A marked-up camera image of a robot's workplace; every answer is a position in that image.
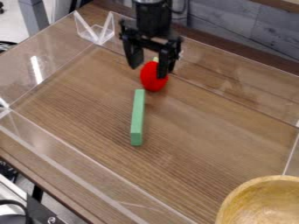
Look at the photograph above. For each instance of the green rectangular block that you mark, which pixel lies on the green rectangular block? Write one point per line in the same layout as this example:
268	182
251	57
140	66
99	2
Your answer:
137	118

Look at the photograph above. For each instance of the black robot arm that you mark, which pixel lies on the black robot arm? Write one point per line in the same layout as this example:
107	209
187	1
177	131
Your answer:
149	32

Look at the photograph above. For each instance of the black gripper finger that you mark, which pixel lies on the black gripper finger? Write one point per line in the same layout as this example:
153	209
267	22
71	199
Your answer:
167	58
133	54

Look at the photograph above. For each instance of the clear acrylic enclosure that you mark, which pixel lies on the clear acrylic enclosure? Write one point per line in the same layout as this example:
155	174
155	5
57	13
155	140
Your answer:
222	126

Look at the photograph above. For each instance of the wooden bowl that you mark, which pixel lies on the wooden bowl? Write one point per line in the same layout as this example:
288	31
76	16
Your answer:
266	200

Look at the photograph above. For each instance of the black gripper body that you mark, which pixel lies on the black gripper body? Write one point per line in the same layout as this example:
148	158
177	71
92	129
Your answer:
151	41

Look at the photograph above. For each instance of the red toy strawberry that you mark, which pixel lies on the red toy strawberry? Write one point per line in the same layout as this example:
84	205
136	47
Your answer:
149	81

